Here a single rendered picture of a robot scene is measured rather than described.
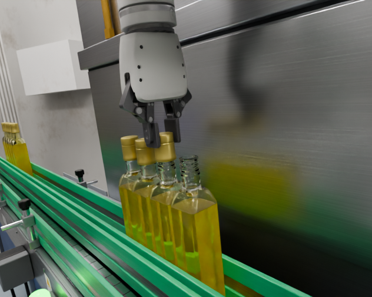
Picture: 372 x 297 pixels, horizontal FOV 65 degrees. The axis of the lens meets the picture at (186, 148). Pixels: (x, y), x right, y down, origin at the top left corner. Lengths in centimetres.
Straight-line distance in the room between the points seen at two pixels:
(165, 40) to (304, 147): 26
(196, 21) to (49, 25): 371
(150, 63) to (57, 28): 371
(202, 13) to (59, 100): 370
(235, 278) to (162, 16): 41
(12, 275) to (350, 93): 91
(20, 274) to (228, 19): 84
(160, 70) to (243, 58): 14
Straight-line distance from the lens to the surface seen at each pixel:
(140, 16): 45
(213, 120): 56
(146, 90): 44
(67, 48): 358
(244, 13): 52
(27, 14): 451
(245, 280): 51
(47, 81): 383
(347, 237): 48
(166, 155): 47
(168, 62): 46
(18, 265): 99
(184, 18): 62
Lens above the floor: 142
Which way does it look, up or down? 12 degrees down
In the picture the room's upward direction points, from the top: 6 degrees counter-clockwise
